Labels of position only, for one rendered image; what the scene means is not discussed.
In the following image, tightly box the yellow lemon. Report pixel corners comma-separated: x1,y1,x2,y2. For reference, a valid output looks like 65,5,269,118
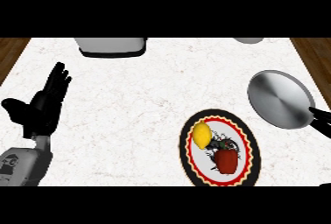
190,121,212,151

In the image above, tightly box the grey round object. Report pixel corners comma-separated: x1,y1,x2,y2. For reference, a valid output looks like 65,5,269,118
232,37,264,46

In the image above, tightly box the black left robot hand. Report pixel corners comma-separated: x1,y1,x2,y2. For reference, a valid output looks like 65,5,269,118
0,61,74,140

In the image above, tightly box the white appliance with black base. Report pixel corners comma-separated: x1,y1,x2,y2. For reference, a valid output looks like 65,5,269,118
72,37,149,59

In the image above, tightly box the silver pan with black handle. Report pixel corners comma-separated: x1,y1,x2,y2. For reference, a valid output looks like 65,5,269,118
245,69,331,138

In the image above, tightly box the black red patterned plate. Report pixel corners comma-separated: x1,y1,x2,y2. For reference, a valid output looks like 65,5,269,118
178,108,263,187

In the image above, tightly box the red bell pepper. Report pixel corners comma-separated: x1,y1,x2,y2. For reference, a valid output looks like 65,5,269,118
212,149,241,175

